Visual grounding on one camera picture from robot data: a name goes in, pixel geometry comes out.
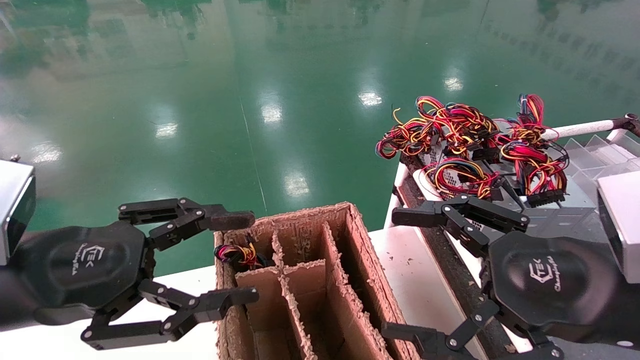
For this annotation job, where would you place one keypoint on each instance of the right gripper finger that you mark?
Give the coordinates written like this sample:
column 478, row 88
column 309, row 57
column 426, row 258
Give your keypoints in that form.
column 425, row 340
column 495, row 212

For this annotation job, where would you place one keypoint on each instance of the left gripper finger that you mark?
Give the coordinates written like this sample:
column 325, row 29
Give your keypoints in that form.
column 210, row 306
column 227, row 220

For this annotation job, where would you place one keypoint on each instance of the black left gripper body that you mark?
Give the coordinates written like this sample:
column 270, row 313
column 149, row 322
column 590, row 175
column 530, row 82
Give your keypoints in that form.
column 85, row 265

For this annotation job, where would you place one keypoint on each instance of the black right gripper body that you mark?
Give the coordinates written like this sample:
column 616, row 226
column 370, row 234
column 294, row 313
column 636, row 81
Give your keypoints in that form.
column 550, row 280

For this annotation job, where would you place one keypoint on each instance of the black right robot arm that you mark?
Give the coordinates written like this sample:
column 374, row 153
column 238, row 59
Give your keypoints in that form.
column 631, row 310

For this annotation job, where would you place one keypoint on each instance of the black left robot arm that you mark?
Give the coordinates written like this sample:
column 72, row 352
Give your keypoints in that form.
column 12, row 300

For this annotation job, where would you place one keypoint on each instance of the grey perforated metal plate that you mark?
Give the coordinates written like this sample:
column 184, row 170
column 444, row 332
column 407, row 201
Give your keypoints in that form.
column 565, row 222

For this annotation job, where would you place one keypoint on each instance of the black edge strip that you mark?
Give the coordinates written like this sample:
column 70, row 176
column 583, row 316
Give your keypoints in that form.
column 450, row 270

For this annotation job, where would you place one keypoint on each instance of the worn cardboard divider box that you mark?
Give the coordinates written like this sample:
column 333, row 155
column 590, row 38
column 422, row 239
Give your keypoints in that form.
column 310, row 280

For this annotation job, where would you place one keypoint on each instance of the white rod with black end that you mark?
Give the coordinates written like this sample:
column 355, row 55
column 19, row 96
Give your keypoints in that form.
column 580, row 129

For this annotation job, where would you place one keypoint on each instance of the clear plastic divider tray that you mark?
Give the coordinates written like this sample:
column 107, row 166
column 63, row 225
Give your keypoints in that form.
column 600, row 150

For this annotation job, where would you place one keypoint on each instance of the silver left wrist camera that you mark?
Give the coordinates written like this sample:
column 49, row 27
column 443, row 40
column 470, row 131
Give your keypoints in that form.
column 12, row 210

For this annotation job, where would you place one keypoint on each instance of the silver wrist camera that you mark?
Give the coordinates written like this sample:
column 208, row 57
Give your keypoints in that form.
column 622, row 220
column 12, row 210

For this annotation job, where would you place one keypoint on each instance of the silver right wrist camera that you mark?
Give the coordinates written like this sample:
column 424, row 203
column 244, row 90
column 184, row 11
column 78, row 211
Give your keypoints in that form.
column 622, row 220

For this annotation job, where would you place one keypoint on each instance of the white tray frame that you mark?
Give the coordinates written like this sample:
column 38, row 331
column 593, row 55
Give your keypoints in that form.
column 400, row 200

